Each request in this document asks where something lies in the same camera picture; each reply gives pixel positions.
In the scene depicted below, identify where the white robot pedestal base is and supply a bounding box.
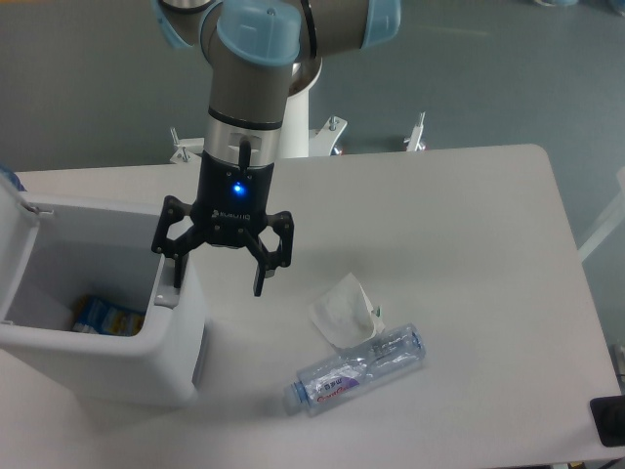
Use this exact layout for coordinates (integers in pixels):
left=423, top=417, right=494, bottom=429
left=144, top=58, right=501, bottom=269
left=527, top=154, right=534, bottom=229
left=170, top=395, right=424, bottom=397
left=170, top=59, right=347, bottom=167

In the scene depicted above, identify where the crumpled white plastic wrapper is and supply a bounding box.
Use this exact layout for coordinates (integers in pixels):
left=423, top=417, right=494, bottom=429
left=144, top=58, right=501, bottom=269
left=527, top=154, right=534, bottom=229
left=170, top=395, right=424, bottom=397
left=309, top=274, right=386, bottom=350

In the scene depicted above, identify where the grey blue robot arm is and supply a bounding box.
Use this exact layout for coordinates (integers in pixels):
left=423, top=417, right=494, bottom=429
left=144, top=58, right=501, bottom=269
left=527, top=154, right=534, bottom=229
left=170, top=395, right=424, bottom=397
left=151, top=0, right=401, bottom=292

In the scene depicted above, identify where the blue water bottle at edge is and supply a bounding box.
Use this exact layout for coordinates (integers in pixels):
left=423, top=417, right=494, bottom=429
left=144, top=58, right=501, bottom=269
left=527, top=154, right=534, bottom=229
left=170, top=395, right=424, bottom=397
left=0, top=164, right=25, bottom=192

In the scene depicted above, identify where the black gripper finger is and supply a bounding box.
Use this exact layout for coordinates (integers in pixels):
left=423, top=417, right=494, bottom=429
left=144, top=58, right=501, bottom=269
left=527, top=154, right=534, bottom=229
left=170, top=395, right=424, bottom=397
left=241, top=210, right=295, bottom=298
left=151, top=195, right=209, bottom=288

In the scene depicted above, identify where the clear plastic water bottle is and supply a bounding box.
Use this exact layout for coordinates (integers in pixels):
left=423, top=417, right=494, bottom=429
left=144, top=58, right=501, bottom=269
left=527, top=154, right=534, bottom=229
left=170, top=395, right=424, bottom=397
left=283, top=323, right=426, bottom=415

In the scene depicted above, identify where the white frame at right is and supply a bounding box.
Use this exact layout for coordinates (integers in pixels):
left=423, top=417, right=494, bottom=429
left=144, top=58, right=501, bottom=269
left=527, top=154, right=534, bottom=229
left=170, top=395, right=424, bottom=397
left=577, top=167, right=624, bottom=262

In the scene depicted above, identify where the white push-lid trash can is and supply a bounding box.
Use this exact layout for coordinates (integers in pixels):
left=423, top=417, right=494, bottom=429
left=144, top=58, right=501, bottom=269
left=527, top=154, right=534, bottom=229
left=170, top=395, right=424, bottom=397
left=1, top=181, right=207, bottom=406

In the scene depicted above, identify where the blue yellow box in bin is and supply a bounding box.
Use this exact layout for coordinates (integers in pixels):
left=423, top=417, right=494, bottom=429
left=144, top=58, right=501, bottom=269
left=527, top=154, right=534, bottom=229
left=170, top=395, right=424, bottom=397
left=71, top=295, right=146, bottom=337

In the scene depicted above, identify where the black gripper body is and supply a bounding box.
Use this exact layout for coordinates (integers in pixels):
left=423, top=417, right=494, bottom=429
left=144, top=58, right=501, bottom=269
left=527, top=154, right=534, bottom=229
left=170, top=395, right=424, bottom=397
left=190, top=152, right=274, bottom=248

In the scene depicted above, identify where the black device at edge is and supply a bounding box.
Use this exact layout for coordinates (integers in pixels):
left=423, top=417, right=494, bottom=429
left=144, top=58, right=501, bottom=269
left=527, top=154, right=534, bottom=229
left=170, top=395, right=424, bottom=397
left=590, top=395, right=624, bottom=448

